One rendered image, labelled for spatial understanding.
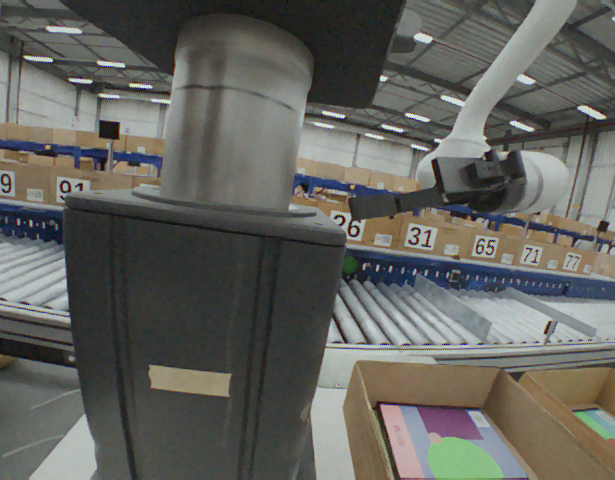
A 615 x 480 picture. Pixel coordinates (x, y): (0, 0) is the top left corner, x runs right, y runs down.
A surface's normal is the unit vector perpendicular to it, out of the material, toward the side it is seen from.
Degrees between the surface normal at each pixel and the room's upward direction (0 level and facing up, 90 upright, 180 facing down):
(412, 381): 89
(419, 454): 0
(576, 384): 89
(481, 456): 0
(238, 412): 90
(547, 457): 89
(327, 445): 0
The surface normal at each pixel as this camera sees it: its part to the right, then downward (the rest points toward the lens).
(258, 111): 0.47, 0.24
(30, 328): 0.13, 0.21
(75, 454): 0.15, -0.97
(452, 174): 0.37, -0.11
